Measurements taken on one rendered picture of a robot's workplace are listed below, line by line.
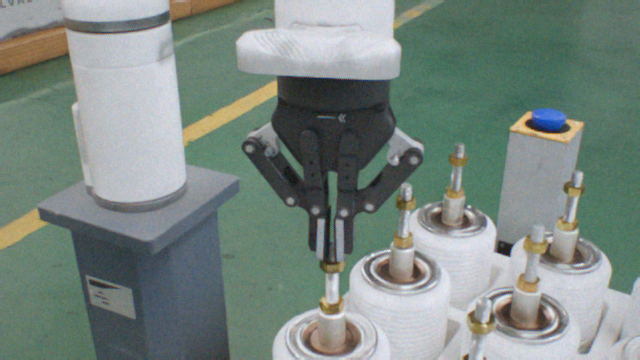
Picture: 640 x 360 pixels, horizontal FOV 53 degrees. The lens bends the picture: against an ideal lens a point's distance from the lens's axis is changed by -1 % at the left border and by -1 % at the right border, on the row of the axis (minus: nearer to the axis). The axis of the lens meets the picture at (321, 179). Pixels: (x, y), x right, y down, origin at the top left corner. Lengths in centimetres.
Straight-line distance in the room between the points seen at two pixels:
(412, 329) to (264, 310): 42
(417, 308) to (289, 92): 26
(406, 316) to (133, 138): 29
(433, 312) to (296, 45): 33
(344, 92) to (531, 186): 46
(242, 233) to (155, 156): 57
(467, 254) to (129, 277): 34
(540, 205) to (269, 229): 53
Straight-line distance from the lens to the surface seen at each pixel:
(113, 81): 59
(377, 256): 63
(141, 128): 60
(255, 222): 120
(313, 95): 39
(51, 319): 103
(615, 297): 77
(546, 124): 80
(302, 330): 54
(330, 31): 37
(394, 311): 58
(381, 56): 34
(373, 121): 42
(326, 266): 48
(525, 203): 83
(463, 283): 70
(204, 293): 70
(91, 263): 68
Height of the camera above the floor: 60
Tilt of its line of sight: 26 degrees down
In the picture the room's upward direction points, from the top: straight up
